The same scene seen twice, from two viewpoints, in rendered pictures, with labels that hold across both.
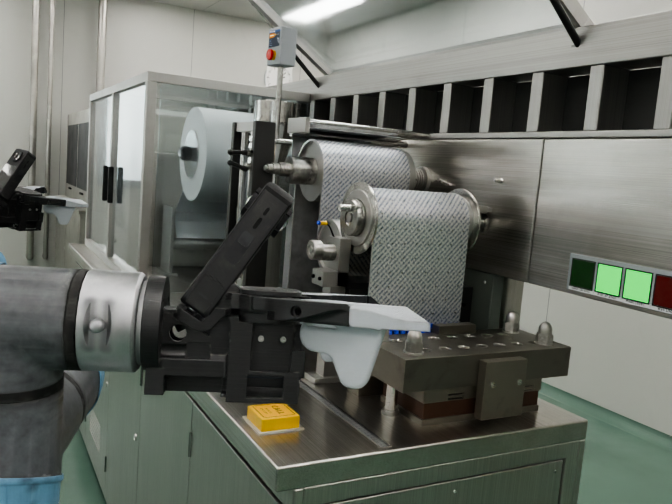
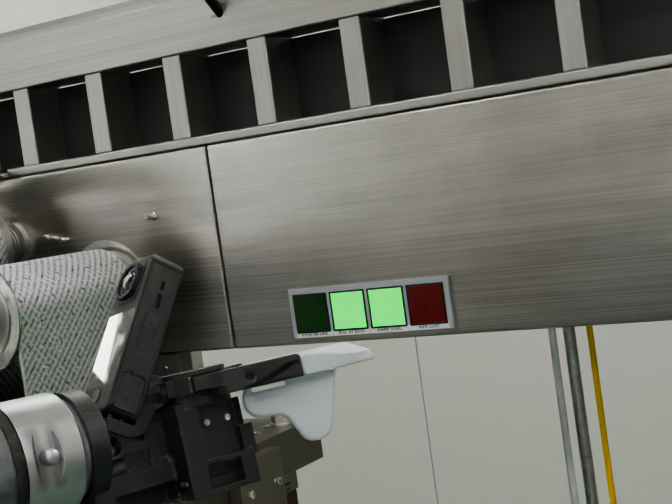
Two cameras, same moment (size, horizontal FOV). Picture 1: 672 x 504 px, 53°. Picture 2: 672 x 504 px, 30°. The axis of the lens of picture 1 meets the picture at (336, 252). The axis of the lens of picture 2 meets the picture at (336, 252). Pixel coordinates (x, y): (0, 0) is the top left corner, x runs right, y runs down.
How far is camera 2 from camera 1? 0.46 m
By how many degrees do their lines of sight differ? 30
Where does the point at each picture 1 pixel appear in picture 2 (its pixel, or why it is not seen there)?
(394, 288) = not seen: hidden behind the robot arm
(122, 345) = (78, 472)
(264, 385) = (219, 473)
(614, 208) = (330, 217)
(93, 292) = (27, 423)
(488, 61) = (84, 49)
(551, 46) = (181, 19)
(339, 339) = (291, 394)
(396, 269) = (59, 380)
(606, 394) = not seen: outside the picture
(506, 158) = (153, 183)
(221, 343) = (158, 444)
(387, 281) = not seen: hidden behind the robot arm
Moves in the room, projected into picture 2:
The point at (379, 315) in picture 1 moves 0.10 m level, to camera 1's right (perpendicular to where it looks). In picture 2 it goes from (329, 355) to (451, 328)
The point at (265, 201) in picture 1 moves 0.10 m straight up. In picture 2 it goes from (158, 275) to (136, 125)
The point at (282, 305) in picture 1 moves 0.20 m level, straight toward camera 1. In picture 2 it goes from (233, 374) to (429, 392)
